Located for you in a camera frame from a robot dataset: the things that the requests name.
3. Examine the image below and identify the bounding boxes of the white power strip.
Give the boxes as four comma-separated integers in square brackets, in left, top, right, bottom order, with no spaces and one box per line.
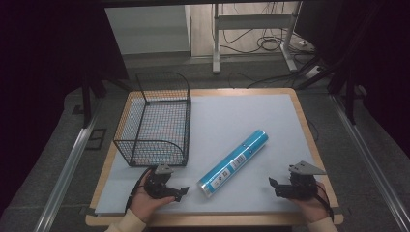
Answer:
[303,65,325,80]

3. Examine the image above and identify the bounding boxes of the black floor plate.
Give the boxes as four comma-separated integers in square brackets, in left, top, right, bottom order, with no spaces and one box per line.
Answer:
[84,128,108,151]

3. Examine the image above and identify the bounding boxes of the aluminium floor rail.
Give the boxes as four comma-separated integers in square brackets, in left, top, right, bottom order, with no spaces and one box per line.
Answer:
[33,105,103,232]
[330,94,410,232]

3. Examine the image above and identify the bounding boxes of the pale blue table mat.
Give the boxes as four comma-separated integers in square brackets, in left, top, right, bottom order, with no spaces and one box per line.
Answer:
[94,93,318,217]

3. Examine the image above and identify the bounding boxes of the black wire mesh basket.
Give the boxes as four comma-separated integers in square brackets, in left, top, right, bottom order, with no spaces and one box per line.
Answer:
[112,71,192,168]

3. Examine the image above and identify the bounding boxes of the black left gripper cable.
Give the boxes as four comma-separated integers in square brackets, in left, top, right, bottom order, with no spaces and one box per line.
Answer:
[124,165,155,217]

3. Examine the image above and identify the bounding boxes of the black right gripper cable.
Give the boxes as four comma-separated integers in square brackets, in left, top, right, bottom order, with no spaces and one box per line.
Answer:
[314,183,335,222]

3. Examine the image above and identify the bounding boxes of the dark curtain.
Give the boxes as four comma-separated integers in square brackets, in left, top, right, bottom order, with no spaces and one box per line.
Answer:
[294,0,410,159]
[0,0,130,214]

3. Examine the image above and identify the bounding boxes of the blue cylindrical tube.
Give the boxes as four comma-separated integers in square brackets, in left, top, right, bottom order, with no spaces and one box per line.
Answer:
[196,129,270,199]

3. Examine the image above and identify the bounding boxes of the white metal desk frame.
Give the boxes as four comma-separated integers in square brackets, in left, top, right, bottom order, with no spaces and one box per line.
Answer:
[211,1,304,75]

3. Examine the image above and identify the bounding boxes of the person's right hand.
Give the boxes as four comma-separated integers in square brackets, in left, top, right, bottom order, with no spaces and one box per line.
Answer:
[289,181,331,224]

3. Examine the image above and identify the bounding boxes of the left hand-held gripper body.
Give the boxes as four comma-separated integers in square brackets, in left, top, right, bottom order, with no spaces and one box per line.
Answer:
[143,163,178,199]

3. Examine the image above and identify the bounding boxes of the black floor cables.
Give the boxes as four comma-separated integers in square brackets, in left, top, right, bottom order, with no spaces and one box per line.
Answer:
[211,2,323,90]

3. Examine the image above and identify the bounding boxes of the person's left hand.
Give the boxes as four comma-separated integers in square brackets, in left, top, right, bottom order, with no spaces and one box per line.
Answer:
[129,169,177,225]

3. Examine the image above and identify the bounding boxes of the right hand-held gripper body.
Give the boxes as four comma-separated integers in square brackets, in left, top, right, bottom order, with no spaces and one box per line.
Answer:
[276,159,328,200]

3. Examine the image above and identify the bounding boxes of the black metal stand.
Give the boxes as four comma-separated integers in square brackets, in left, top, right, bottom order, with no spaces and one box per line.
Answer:
[294,1,388,126]
[79,69,136,130]

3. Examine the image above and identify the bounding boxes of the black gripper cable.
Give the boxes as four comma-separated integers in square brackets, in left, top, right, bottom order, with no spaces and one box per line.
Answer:
[314,183,335,222]
[124,165,155,217]

